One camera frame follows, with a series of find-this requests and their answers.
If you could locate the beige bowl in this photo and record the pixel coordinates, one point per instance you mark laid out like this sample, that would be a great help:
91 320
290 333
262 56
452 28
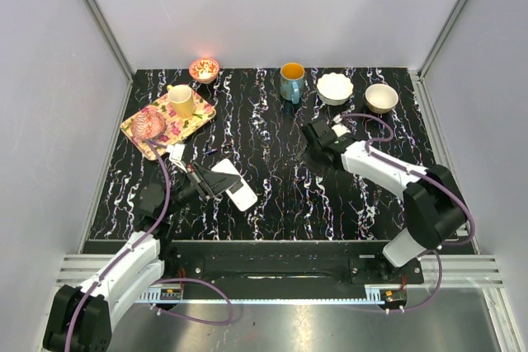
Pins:
381 98

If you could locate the AAA battery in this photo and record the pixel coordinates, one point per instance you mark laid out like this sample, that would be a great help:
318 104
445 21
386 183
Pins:
211 152

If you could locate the yellow cup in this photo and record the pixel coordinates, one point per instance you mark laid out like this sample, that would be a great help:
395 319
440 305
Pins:
182 100

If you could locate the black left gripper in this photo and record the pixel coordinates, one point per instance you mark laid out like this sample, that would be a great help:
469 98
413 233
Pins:
209 182

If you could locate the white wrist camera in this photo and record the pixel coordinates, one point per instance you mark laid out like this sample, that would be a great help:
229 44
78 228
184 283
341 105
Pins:
176 152
341 131

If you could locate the pink patterned glass bowl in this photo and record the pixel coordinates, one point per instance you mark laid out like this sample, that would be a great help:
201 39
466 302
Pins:
149 123

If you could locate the floral serving tray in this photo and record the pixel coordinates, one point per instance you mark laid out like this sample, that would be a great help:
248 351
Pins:
178 129

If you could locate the blue butterfly mug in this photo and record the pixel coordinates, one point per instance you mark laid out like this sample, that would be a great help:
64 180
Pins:
292 82

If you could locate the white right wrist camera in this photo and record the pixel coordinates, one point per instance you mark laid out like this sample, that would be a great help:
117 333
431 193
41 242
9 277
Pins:
341 131

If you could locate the white remote control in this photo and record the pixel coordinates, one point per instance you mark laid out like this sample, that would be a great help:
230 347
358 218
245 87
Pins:
239 192

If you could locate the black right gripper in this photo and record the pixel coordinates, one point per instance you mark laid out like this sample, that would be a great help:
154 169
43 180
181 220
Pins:
308 149

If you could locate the red patterned small bowl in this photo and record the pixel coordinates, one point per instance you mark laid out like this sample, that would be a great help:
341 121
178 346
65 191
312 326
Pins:
204 70

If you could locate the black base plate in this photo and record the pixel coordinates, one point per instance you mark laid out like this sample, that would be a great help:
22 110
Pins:
346 261

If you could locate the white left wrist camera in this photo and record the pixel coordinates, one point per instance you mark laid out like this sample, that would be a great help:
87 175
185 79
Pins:
176 152

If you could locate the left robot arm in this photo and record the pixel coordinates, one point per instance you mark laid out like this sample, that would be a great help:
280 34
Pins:
83 317

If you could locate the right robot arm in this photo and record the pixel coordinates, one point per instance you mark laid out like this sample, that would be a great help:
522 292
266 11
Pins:
433 205

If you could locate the white scalloped bowl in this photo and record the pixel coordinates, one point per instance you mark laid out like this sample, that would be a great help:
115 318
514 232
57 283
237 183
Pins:
334 89

